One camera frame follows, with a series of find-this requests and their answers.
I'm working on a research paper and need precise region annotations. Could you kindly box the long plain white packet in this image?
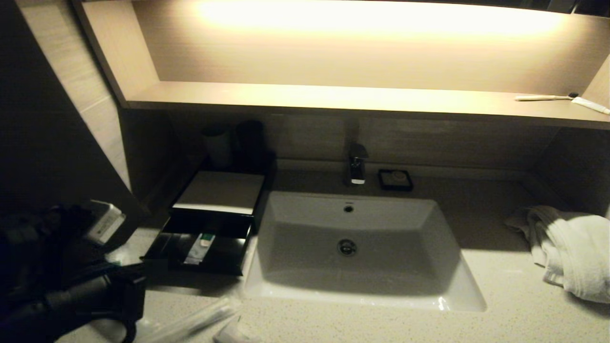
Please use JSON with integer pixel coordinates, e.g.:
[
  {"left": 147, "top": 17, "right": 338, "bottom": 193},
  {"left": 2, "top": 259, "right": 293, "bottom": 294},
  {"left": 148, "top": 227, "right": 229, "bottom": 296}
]
[{"left": 141, "top": 293, "right": 242, "bottom": 343}]

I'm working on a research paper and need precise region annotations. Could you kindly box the puffy white pouch packet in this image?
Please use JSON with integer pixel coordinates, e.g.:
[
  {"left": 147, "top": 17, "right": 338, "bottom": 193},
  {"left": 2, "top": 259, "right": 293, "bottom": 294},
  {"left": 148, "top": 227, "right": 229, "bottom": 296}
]
[{"left": 212, "top": 317, "right": 258, "bottom": 343}]

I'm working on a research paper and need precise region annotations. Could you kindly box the dark brown cup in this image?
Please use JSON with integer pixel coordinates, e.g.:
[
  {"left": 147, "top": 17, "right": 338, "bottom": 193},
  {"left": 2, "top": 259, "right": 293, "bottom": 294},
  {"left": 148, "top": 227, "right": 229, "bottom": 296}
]
[{"left": 234, "top": 119, "right": 265, "bottom": 173}]

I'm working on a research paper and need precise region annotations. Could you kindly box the small white tube green cap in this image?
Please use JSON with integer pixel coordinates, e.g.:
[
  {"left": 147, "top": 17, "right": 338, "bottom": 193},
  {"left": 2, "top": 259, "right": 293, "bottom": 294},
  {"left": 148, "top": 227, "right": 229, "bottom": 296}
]
[{"left": 183, "top": 233, "right": 216, "bottom": 266}]

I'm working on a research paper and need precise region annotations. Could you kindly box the pale grey cup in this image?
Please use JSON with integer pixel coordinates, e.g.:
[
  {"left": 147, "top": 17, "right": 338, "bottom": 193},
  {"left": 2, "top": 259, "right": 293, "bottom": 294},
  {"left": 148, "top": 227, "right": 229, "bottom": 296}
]
[{"left": 202, "top": 125, "right": 233, "bottom": 167}]

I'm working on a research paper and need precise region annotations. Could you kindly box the white ceramic sink basin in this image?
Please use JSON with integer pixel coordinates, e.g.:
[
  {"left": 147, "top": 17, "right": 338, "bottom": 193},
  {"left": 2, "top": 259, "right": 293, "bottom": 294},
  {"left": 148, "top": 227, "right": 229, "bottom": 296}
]
[{"left": 244, "top": 191, "right": 488, "bottom": 313}]

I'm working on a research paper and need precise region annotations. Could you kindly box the chrome faucet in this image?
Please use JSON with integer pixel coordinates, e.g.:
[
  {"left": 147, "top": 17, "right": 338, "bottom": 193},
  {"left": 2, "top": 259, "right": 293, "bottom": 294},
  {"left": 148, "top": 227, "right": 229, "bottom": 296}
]
[{"left": 344, "top": 117, "right": 370, "bottom": 186}]

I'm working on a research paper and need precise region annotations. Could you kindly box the black soap dish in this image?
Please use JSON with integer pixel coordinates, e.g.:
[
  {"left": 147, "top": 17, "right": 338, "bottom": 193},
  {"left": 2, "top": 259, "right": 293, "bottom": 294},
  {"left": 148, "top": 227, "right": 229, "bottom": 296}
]
[{"left": 378, "top": 168, "right": 414, "bottom": 192}]

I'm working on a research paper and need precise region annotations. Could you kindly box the warm LED light strip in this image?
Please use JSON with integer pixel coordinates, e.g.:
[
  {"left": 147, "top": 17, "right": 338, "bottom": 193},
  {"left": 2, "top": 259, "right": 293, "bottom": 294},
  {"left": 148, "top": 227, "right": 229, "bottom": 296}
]
[{"left": 195, "top": 0, "right": 568, "bottom": 40}]

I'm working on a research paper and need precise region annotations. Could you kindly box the white terry towel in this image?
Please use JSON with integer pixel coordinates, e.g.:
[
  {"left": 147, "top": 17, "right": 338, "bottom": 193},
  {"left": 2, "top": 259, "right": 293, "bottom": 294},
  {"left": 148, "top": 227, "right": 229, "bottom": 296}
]
[{"left": 504, "top": 205, "right": 610, "bottom": 304}]

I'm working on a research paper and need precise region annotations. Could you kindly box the white toothbrush black head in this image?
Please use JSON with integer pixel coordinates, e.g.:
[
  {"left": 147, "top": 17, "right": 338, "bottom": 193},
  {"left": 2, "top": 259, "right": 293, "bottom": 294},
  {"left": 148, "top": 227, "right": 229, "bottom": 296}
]
[{"left": 515, "top": 91, "right": 580, "bottom": 102}]

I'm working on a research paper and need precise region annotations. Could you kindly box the white toothpaste tube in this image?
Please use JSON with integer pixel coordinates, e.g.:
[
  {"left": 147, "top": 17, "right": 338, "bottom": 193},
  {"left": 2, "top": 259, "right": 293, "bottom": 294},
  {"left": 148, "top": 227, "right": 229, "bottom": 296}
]
[{"left": 571, "top": 96, "right": 610, "bottom": 115}]

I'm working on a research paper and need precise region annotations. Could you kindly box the wooden wall shelf niche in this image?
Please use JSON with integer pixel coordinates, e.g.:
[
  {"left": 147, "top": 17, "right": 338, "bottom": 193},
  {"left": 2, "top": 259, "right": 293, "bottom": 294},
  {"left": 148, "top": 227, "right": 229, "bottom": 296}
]
[{"left": 71, "top": 0, "right": 610, "bottom": 130}]

